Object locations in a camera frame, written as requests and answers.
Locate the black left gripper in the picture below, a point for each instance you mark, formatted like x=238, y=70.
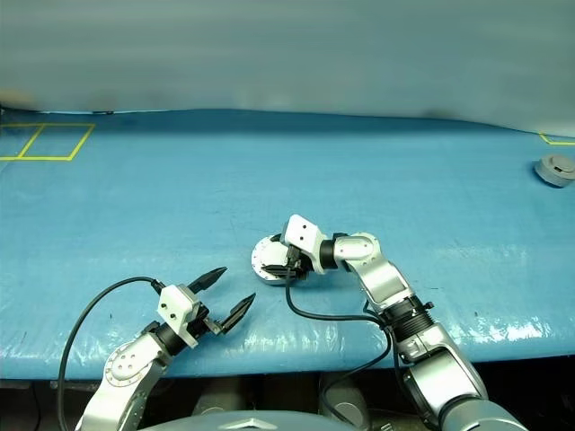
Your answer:
x=200, y=321

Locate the grey round plastic part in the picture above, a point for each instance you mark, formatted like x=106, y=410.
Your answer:
x=550, y=173

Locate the silver robot torso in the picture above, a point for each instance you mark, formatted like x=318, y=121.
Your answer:
x=251, y=424

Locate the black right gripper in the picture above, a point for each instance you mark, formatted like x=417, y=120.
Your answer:
x=298, y=262

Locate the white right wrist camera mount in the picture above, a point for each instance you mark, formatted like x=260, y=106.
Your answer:
x=303, y=233

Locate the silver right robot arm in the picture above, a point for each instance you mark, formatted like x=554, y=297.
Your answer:
x=386, y=278

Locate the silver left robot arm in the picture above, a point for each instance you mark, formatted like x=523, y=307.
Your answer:
x=121, y=363

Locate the silver round motor lid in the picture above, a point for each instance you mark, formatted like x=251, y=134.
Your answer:
x=269, y=253

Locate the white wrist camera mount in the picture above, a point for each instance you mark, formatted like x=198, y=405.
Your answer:
x=173, y=305
x=303, y=233

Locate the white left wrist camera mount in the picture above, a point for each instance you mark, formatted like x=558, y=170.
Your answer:
x=173, y=305

